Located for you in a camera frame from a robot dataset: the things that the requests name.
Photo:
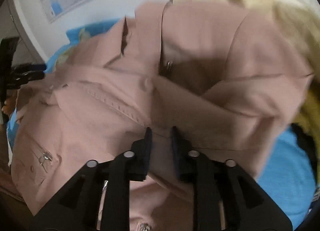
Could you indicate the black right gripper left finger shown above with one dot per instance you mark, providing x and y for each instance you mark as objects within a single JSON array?
[{"x": 97, "y": 197}]

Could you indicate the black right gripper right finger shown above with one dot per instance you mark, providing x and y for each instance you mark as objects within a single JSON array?
[{"x": 225, "y": 197}]

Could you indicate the pink jacket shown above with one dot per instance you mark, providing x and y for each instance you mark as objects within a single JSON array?
[{"x": 162, "y": 90}]

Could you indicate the blue floral bed sheet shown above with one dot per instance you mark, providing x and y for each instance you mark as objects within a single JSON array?
[{"x": 287, "y": 175}]

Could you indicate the black garment under pile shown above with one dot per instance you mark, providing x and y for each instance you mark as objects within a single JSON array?
[{"x": 306, "y": 143}]

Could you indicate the cream yellow garment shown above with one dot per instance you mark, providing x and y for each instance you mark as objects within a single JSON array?
[{"x": 300, "y": 26}]

